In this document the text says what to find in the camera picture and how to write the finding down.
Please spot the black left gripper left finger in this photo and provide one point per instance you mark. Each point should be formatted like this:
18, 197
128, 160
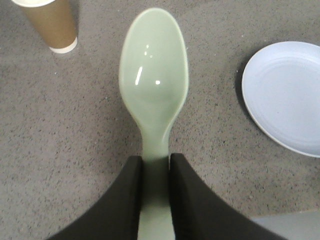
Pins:
115, 216

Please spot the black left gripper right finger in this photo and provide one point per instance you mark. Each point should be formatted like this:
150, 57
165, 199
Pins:
200, 214

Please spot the light green plastic spoon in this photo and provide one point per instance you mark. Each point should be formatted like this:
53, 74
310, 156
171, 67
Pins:
153, 82

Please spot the light blue plate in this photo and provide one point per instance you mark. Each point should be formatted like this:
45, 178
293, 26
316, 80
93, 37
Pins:
281, 91

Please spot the brown paper cup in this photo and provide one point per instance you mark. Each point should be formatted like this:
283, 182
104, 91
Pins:
54, 22

